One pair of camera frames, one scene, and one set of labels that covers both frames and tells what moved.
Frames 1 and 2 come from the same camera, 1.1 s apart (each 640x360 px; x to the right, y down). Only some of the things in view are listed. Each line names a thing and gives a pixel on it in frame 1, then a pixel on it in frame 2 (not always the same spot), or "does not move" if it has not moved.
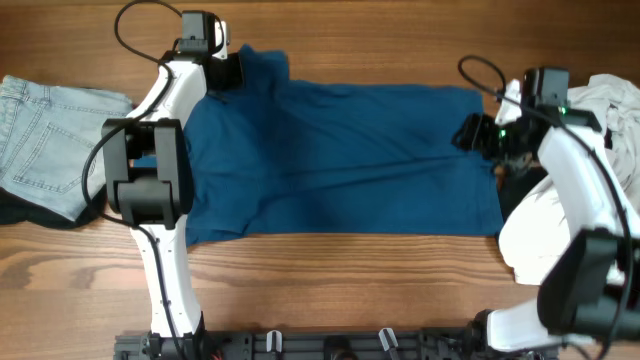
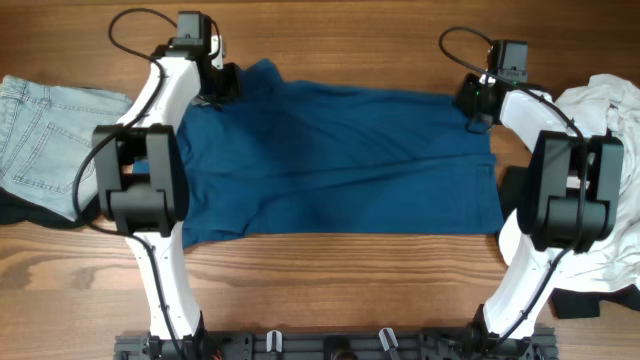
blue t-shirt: x=275 y=157 does not move
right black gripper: x=475 y=132 to x=468 y=82
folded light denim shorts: x=46 y=132 does not move
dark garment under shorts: x=14 y=209 does not move
